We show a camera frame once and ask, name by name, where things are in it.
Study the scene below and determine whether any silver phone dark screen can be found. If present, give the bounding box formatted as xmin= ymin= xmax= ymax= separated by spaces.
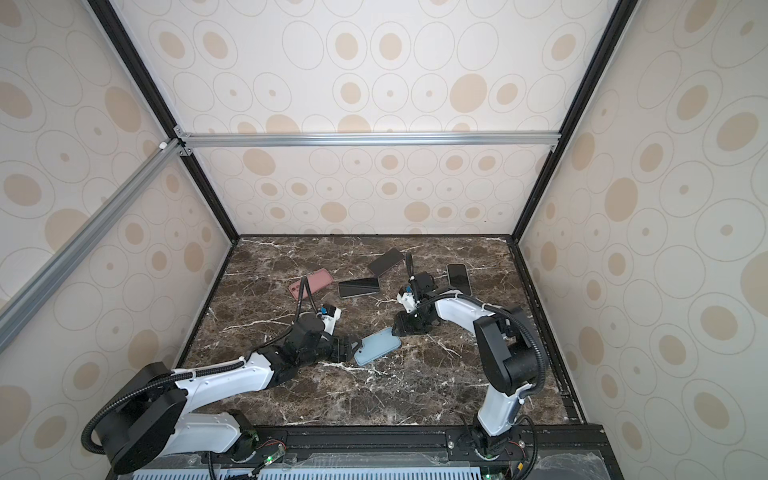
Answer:
xmin=338 ymin=277 xmax=380 ymax=299

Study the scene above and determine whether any pink phone case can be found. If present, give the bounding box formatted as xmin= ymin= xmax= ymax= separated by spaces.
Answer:
xmin=288 ymin=268 xmax=333 ymax=300

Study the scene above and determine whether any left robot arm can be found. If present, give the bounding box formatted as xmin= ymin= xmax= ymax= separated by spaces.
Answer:
xmin=80 ymin=307 xmax=362 ymax=475

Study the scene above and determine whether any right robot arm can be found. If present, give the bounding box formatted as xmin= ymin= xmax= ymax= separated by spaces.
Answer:
xmin=392 ymin=272 xmax=548 ymax=438

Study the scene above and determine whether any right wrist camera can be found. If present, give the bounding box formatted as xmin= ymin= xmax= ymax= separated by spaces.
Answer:
xmin=396 ymin=288 xmax=417 ymax=314

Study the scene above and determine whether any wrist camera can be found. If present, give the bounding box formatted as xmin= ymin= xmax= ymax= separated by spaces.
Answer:
xmin=318 ymin=304 xmax=341 ymax=335
xmin=396 ymin=288 xmax=417 ymax=314

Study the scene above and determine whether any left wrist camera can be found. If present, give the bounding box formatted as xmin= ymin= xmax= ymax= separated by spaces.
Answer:
xmin=318 ymin=304 xmax=341 ymax=335

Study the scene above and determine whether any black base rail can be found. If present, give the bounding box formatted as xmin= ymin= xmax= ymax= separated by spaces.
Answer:
xmin=106 ymin=423 xmax=625 ymax=480

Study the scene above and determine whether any horizontal aluminium rail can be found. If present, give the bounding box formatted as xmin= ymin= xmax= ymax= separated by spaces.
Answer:
xmin=182 ymin=131 xmax=560 ymax=148

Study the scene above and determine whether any diagonal aluminium rail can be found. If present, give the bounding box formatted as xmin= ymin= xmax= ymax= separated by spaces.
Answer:
xmin=1 ymin=139 xmax=181 ymax=349

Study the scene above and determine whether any black corner frame post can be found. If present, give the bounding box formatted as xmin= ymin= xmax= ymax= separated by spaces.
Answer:
xmin=87 ymin=0 xmax=240 ymax=245

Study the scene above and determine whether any right black corner post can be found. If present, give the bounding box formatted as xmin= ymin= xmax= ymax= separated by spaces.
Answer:
xmin=511 ymin=0 xmax=638 ymax=245

